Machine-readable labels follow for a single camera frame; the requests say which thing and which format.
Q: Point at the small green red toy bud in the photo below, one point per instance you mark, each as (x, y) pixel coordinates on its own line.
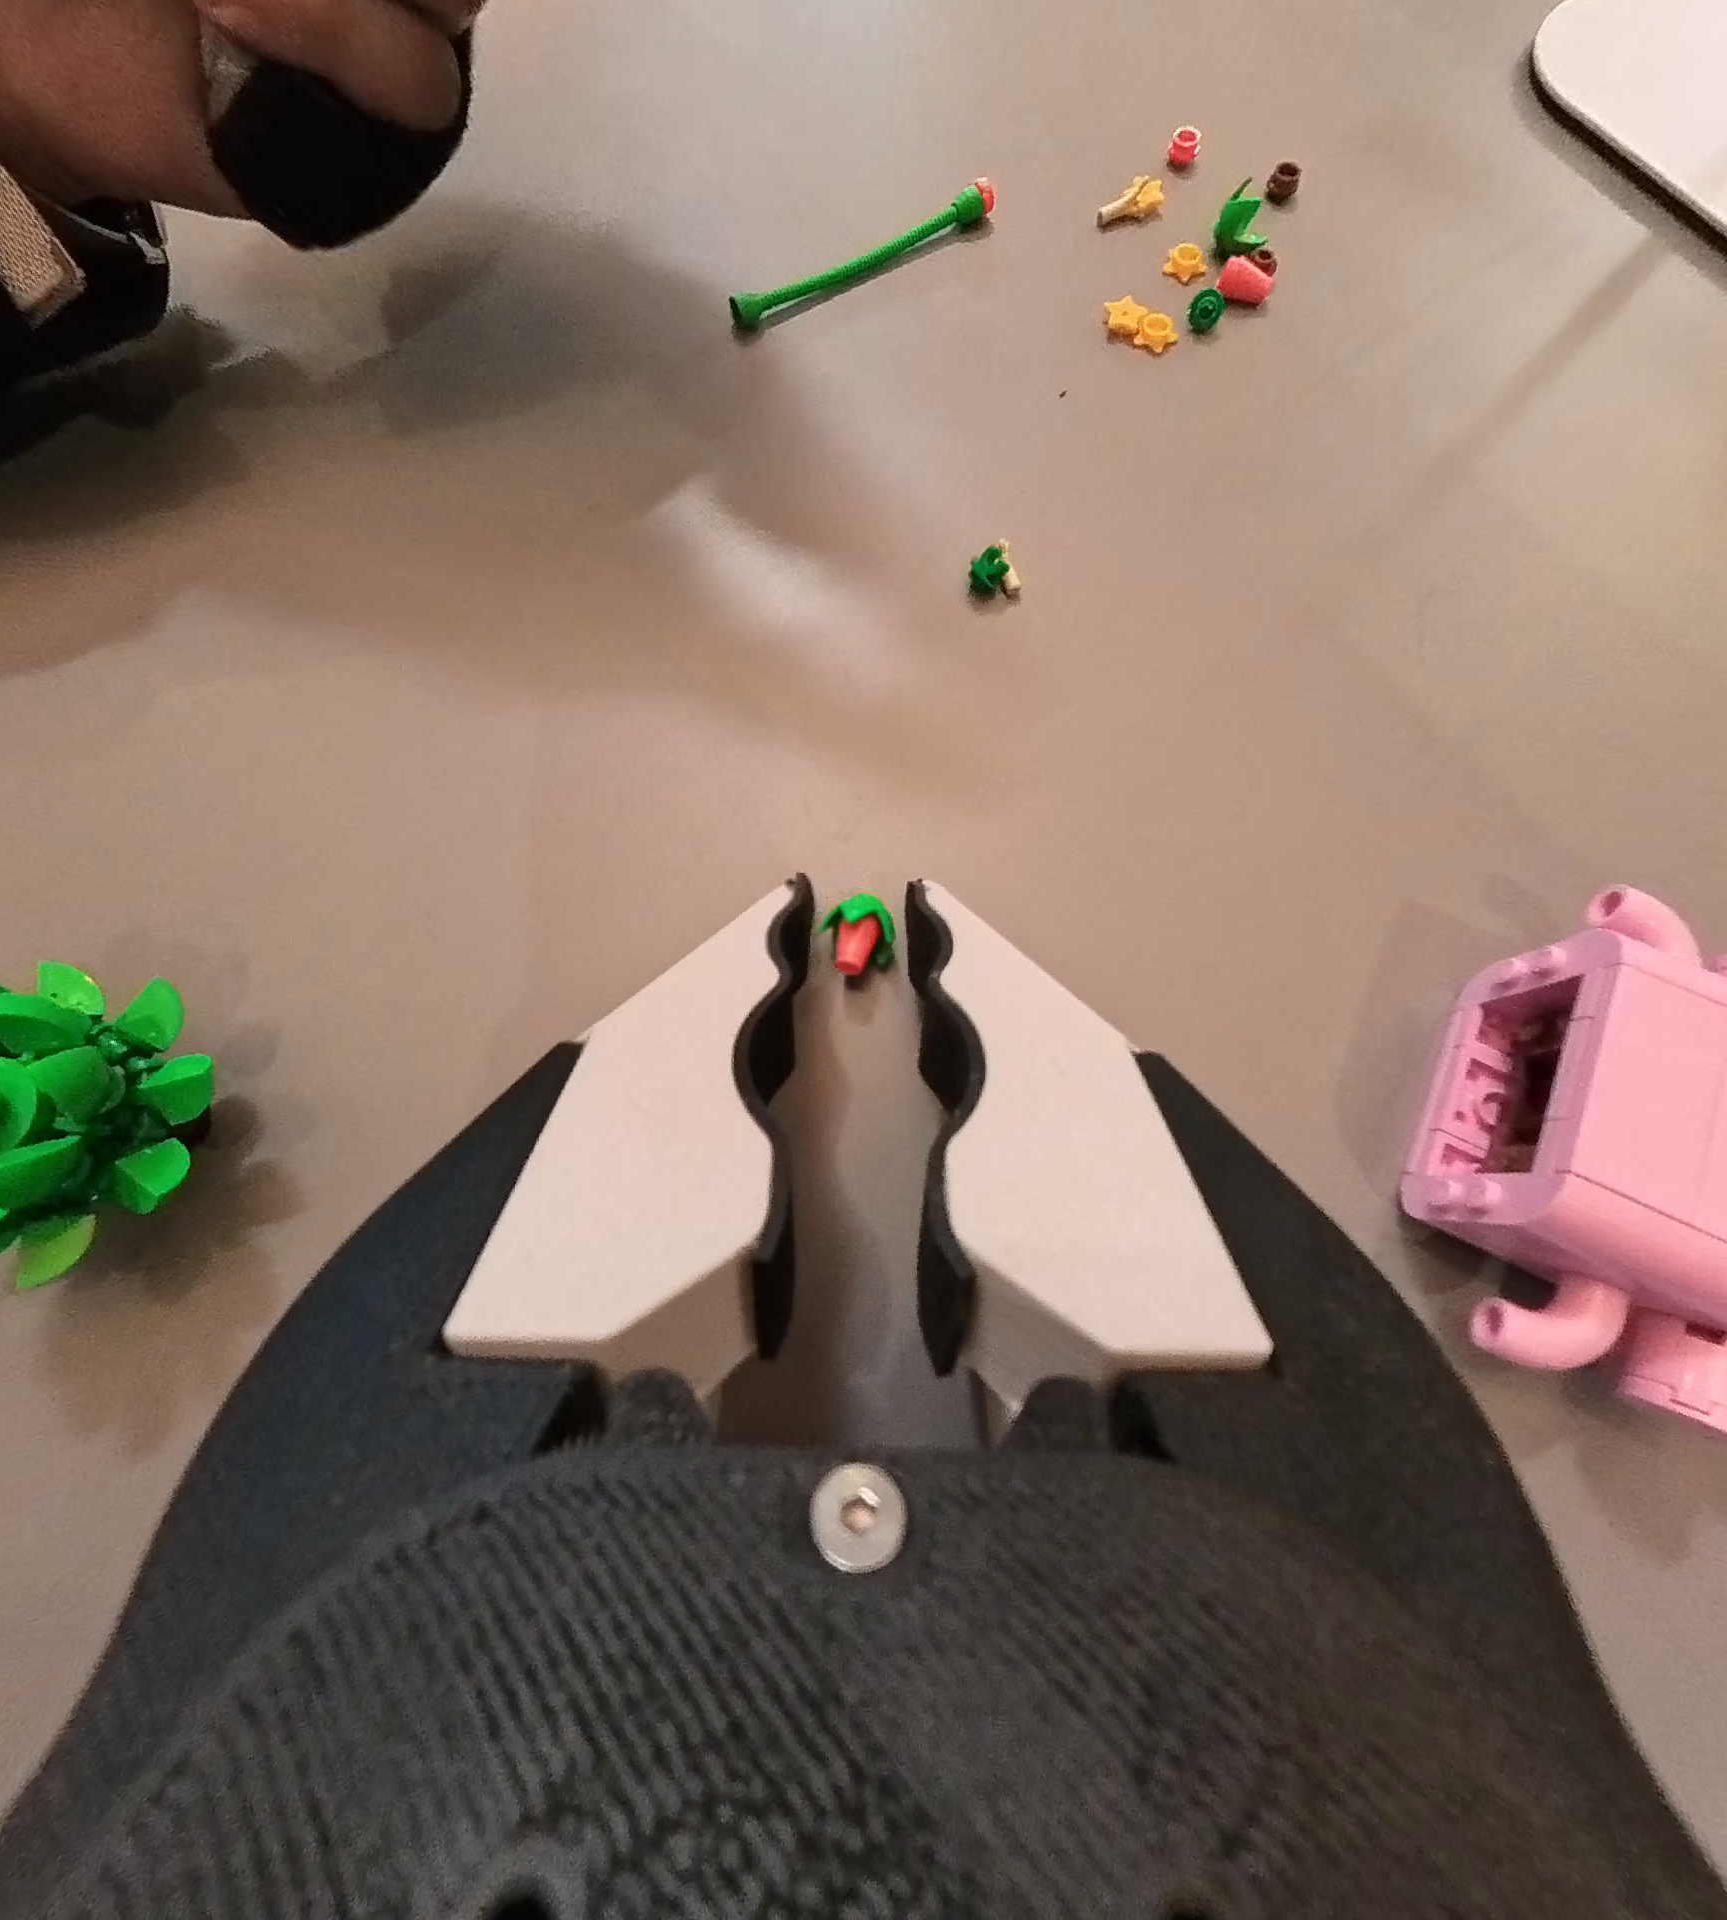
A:
(859, 933)

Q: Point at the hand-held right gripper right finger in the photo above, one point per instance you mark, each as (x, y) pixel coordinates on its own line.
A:
(1089, 1200)

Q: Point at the pink toy brick pot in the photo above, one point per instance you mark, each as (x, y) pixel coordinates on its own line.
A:
(1674, 1141)

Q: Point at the green round toy piece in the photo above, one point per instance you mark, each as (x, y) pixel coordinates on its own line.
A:
(1205, 310)

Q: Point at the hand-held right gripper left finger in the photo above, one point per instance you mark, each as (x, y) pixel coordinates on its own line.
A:
(625, 1200)

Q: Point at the green toy stem red tip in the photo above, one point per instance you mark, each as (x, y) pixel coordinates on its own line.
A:
(865, 270)

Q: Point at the yellow toy star flower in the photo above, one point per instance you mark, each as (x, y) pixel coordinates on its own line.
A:
(1159, 338)
(1183, 263)
(1127, 315)

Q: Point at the green toy brick plant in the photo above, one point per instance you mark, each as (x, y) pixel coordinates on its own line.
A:
(39, 1111)

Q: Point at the white flat board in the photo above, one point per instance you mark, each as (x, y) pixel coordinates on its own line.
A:
(1718, 105)

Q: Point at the tan toy twig piece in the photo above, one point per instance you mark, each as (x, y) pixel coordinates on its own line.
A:
(1135, 203)

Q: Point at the green toy leaf piece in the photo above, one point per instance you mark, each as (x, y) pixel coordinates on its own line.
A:
(1237, 225)

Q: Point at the small green tan toy piece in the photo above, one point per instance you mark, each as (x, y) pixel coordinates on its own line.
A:
(991, 571)

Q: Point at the pink toy cone piece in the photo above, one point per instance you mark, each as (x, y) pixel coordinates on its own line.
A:
(1247, 283)

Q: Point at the person's left hand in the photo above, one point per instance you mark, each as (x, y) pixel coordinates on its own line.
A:
(129, 105)

